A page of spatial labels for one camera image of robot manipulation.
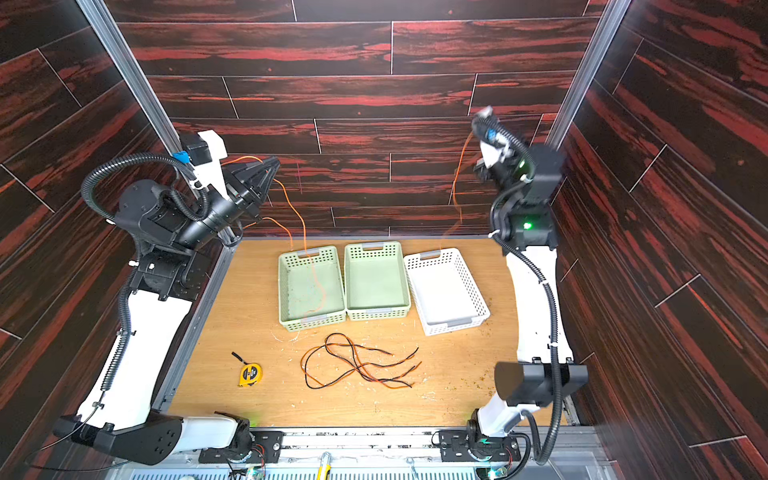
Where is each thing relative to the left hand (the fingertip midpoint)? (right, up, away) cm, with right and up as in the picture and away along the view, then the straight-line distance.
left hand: (278, 163), depth 50 cm
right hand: (+42, +11, +10) cm, 44 cm away
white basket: (+41, -28, +58) cm, 77 cm away
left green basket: (-8, -25, +55) cm, 61 cm away
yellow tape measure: (-20, -48, +35) cm, 63 cm away
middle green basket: (+15, -24, +56) cm, 62 cm away
